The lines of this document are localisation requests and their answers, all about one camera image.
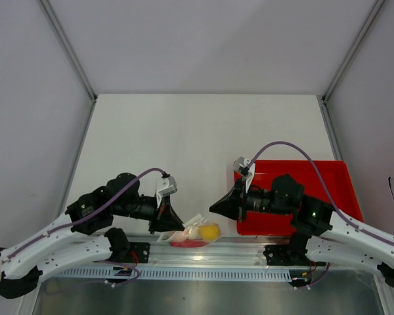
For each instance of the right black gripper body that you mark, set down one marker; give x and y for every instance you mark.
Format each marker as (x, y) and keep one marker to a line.
(259, 201)

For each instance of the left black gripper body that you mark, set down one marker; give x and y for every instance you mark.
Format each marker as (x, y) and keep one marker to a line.
(142, 208)

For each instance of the white egg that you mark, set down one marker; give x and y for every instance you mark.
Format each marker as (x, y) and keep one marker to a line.
(194, 234)
(182, 236)

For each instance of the clear zip top bag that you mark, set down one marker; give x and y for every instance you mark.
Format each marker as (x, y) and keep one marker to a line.
(197, 221)

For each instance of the yellow toy pepper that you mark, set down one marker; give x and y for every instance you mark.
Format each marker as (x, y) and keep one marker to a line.
(209, 232)

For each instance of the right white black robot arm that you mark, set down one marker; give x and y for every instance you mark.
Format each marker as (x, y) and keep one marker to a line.
(322, 234)

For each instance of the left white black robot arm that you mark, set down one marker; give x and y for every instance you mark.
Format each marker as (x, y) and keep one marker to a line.
(56, 248)

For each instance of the red plastic tray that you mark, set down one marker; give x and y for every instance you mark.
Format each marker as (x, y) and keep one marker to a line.
(336, 178)

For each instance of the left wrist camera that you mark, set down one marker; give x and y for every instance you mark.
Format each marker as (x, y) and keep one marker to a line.
(165, 186)

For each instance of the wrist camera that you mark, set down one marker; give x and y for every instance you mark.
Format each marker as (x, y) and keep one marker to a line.
(246, 169)
(165, 186)

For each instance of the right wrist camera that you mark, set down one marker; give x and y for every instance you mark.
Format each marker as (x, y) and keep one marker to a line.
(246, 169)

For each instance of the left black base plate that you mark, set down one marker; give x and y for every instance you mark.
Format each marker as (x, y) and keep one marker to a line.
(138, 253)

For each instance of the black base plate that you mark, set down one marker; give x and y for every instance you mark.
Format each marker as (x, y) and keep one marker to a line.
(282, 254)
(138, 253)

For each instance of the aluminium mounting rail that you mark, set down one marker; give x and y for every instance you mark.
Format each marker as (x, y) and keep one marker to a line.
(238, 251)

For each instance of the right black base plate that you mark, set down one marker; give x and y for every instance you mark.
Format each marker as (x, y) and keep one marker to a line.
(282, 254)

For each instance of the white slotted cable duct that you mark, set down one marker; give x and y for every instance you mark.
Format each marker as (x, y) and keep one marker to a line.
(177, 273)

